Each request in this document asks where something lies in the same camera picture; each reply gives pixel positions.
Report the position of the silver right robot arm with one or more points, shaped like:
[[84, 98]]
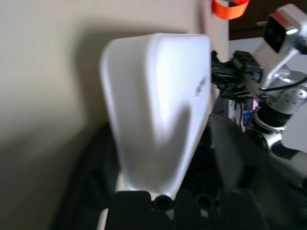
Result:
[[278, 100]]

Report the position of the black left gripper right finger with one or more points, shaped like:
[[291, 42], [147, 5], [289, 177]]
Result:
[[187, 215]]

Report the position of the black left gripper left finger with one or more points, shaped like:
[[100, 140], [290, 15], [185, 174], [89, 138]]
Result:
[[132, 210]]

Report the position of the teal and orange backpack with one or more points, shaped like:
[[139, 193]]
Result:
[[227, 10]]

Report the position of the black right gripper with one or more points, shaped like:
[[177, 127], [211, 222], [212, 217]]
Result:
[[249, 72]]

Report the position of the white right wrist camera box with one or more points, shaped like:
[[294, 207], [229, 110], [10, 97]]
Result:
[[285, 26]]

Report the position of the white Unitree pencil case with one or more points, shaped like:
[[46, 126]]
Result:
[[158, 107]]

